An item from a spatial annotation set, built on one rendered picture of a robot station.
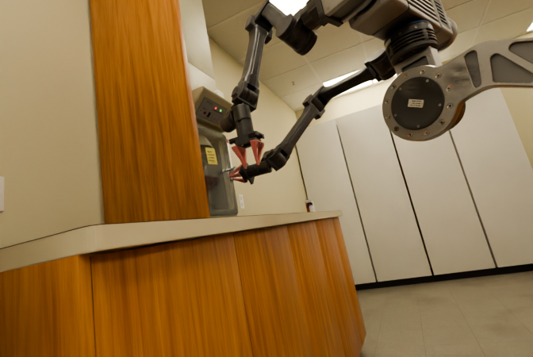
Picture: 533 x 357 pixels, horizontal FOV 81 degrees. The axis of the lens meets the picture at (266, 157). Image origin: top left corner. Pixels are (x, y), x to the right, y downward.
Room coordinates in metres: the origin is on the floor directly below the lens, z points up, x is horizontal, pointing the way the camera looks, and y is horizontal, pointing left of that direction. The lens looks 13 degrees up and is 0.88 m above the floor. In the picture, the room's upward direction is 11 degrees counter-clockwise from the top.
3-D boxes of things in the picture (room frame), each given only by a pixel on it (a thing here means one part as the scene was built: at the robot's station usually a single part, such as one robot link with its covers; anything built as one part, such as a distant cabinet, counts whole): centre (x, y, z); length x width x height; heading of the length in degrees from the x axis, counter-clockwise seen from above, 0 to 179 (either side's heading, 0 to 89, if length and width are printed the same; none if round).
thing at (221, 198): (1.36, 0.24, 1.19); 0.30 x 0.01 x 0.40; 158
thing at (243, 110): (0.98, 0.06, 1.27); 0.07 x 0.06 x 0.07; 40
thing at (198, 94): (1.35, 0.19, 1.46); 0.32 x 0.12 x 0.10; 159
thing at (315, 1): (0.77, -0.22, 1.45); 0.09 x 0.08 x 0.12; 131
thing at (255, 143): (0.97, 0.04, 1.14); 0.07 x 0.07 x 0.09; 69
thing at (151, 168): (1.21, 0.47, 1.64); 0.49 x 0.03 x 1.40; 69
